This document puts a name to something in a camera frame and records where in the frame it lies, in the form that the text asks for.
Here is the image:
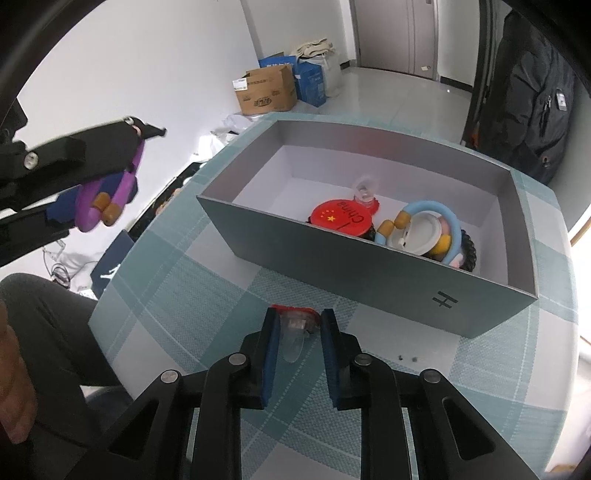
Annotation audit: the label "beige cloth bag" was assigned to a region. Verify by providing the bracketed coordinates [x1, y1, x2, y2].
[295, 39, 338, 58]

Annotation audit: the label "crumpled white plastic sheet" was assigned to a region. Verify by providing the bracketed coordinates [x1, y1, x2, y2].
[210, 113, 264, 139]

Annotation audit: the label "brown cardboard box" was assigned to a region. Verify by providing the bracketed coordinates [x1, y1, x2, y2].
[232, 64, 298, 116]

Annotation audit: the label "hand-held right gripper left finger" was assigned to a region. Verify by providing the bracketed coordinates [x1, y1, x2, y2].
[65, 308, 282, 480]

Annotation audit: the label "black backpack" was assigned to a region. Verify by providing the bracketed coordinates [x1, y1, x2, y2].
[475, 9, 578, 185]

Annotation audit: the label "blue carton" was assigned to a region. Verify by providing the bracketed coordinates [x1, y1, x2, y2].
[294, 61, 329, 108]

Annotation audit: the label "purple toy with wheels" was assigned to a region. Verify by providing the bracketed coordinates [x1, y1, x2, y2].
[74, 134, 146, 233]

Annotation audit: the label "red round badge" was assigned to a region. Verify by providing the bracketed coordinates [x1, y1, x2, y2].
[309, 199, 374, 241]

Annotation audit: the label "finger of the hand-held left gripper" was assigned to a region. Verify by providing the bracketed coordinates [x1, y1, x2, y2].
[0, 117, 168, 206]
[0, 188, 80, 268]

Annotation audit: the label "black spiral hair tie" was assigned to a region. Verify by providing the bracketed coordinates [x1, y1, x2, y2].
[367, 228, 477, 274]

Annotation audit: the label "clear red-topped small toy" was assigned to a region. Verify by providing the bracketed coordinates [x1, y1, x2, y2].
[270, 305, 320, 365]

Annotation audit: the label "person's leg in dark trousers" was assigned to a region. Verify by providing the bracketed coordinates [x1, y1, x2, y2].
[0, 273, 139, 480]

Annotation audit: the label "white plastic bag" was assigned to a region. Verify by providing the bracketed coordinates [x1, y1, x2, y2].
[321, 54, 343, 97]

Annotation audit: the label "blue beaded bracelet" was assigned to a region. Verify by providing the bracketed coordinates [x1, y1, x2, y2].
[374, 200, 462, 266]

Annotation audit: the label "white round badge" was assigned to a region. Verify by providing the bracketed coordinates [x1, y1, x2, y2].
[388, 211, 446, 256]

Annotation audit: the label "person's left hand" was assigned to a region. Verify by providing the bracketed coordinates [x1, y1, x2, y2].
[0, 300, 38, 444]

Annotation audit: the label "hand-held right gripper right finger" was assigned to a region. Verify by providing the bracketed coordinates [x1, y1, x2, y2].
[321, 308, 541, 480]

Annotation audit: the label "grey door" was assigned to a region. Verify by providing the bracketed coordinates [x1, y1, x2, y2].
[348, 0, 439, 77]

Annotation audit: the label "dark blue paper bag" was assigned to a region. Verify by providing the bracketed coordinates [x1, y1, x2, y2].
[90, 231, 134, 301]

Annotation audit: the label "grey cardboard box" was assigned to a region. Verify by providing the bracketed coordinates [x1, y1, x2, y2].
[196, 119, 541, 340]

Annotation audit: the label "tangled cables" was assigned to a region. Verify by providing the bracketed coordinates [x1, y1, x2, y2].
[44, 244, 100, 291]

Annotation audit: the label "flat blue box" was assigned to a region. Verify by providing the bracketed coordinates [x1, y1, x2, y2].
[259, 54, 298, 70]

